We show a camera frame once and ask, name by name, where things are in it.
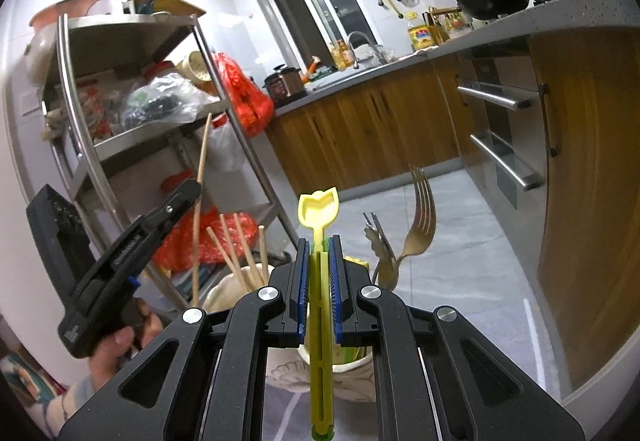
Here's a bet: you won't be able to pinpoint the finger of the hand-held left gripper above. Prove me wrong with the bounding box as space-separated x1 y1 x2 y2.
132 178 203 247

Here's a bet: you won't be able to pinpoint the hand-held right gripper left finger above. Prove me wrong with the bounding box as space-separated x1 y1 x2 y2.
59 237 311 441

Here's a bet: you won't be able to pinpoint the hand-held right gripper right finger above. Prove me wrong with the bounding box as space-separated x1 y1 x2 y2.
327 235 586 441

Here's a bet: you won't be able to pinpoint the silver fork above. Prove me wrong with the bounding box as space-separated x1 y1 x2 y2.
362 211 401 292

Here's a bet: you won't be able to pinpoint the yellow plastic utensil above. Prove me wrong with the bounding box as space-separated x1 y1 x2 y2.
297 190 341 441

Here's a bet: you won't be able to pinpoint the cream ceramic jar floral print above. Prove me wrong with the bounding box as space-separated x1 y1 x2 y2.
200 263 311 389

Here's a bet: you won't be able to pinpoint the cream ceramic jar gold lines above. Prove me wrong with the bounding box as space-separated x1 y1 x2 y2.
330 256 381 404

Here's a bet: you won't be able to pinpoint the person's left forearm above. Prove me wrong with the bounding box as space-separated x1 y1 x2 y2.
42 371 108 439

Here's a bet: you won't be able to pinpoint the person's left hand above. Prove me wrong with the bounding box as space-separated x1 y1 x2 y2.
89 298 161 389

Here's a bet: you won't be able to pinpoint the red plastic bag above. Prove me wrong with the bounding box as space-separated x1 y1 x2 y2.
212 52 276 138
155 208 261 272

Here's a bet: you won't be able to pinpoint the white plastic bag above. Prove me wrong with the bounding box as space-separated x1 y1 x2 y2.
207 114 248 172

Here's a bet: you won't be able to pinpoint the gold fork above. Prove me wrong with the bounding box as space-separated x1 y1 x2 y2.
375 164 437 292

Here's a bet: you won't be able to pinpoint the clear plastic bag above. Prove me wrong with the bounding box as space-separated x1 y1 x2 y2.
120 71 206 129

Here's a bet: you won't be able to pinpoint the grey mat with white border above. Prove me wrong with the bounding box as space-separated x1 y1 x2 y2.
260 296 571 441

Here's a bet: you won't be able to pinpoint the beige perforated colander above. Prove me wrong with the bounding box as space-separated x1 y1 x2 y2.
181 50 221 87

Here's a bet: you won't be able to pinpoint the brown pressure cooker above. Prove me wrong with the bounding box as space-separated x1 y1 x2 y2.
262 64 308 103

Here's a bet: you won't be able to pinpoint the wooden kitchen cabinets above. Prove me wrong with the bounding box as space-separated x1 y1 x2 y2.
265 34 640 397

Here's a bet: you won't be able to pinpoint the stainless steel rack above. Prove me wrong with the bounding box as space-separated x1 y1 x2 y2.
27 14 301 317

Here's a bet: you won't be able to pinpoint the wooden cutting board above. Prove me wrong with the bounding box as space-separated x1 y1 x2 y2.
127 0 207 18

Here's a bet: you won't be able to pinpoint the white bowl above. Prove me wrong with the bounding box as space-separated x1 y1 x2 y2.
87 0 126 17

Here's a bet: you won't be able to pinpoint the yellow liquid bottle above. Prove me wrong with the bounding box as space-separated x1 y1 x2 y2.
330 40 353 71

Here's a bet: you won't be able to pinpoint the pink basin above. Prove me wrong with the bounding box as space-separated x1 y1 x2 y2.
29 0 101 29

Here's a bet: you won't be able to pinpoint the built-in steel oven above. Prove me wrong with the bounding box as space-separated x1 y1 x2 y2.
455 46 548 209

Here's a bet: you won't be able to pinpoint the kitchen window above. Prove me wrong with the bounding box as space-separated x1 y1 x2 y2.
255 0 381 72

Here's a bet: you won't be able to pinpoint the steel faucet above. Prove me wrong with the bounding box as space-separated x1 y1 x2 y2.
346 31 376 67

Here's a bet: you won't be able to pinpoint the yellow oil bottle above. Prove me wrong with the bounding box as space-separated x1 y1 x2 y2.
407 18 436 53

